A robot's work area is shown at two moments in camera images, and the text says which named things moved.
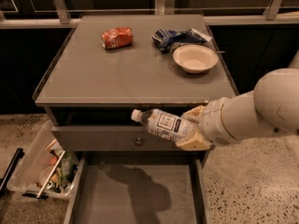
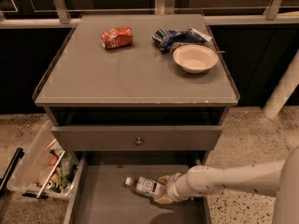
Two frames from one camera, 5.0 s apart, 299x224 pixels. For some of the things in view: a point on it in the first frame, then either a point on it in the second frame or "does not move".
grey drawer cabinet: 106,67 does not move
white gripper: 214,121 → 173,187
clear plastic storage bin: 45,169 does not move
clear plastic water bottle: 163,124 → 142,186
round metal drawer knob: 138,142 does not move
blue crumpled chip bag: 168,40 does not move
